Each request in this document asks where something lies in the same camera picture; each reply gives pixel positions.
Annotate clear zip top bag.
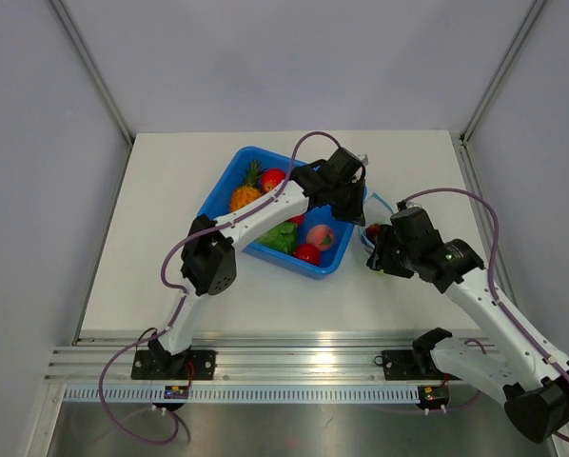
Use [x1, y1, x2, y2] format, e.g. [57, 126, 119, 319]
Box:
[357, 192, 394, 263]

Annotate dark red fruit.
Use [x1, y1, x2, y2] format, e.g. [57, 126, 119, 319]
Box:
[364, 223, 381, 245]

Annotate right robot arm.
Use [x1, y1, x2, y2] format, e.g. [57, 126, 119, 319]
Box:
[367, 207, 569, 443]

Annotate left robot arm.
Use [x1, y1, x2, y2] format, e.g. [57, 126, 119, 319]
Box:
[148, 147, 368, 379]

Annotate blue plastic bin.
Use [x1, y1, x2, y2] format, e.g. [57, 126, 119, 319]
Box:
[199, 146, 353, 280]

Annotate pink peach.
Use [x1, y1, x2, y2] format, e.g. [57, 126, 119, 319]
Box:
[305, 225, 336, 252]

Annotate red apple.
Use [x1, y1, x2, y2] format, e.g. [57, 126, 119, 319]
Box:
[288, 214, 304, 226]

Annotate red tomato front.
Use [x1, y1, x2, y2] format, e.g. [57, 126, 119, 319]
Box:
[293, 244, 322, 267]

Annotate red tomato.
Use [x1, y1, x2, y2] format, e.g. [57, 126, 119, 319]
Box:
[260, 168, 286, 193]
[293, 244, 322, 267]

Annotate green lettuce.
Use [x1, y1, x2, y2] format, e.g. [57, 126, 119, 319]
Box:
[255, 222, 298, 255]

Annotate red tomato back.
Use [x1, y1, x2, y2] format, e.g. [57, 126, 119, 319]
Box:
[260, 168, 286, 193]

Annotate orange pineapple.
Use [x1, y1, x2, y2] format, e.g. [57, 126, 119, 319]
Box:
[229, 159, 264, 212]

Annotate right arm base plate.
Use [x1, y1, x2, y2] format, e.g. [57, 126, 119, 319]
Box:
[373, 328, 459, 384]

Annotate aluminium mounting rail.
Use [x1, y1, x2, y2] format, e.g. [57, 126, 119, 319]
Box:
[41, 330, 504, 387]

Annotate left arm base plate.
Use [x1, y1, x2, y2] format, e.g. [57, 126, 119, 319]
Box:
[130, 349, 217, 381]

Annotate white slotted cable duct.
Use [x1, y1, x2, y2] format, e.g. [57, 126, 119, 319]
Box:
[64, 383, 420, 405]

